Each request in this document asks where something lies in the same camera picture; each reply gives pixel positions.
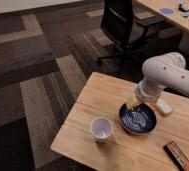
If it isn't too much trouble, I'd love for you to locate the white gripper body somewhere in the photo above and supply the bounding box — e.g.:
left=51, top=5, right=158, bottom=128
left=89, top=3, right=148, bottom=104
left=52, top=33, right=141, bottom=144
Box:
left=135, top=80, right=162, bottom=102

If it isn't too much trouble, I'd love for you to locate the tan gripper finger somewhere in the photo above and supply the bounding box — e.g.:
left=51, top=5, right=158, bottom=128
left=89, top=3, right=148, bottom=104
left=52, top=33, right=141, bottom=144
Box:
left=126, top=94, right=140, bottom=110

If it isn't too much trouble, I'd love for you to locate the brown orange eraser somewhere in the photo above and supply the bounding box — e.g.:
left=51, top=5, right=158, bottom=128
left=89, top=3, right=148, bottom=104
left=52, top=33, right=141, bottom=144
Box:
left=164, top=141, right=189, bottom=171

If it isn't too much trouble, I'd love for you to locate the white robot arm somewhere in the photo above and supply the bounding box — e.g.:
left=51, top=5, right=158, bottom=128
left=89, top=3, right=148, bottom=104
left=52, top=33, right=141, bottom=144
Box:
left=126, top=52, right=189, bottom=109

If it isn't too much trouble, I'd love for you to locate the white sponge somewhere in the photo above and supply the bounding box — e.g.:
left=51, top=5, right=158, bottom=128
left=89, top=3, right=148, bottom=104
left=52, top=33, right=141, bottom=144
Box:
left=156, top=99, right=172, bottom=116

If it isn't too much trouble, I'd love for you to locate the dark blue patterned bowl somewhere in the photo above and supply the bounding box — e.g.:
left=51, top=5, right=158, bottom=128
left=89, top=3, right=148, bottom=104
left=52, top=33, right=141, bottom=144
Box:
left=119, top=103, right=157, bottom=135

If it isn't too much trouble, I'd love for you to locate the white paper cup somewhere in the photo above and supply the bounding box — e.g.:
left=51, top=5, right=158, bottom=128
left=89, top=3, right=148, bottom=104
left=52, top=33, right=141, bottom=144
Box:
left=90, top=117, right=113, bottom=142

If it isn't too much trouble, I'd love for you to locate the black office chair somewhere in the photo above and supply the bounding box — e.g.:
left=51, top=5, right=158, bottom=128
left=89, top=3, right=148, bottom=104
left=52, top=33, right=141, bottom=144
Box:
left=97, top=0, right=166, bottom=73

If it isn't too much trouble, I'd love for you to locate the blue round lid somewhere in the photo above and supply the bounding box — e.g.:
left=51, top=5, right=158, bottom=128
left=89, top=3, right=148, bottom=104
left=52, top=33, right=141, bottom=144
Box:
left=160, top=8, right=174, bottom=14

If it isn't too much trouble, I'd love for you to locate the wooden background desk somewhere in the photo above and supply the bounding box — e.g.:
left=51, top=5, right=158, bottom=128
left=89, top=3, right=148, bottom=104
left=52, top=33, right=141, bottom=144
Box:
left=136, top=0, right=189, bottom=33

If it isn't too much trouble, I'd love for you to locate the small clutter on desk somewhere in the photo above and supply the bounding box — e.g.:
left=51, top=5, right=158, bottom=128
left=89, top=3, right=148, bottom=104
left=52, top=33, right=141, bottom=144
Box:
left=178, top=0, right=189, bottom=18

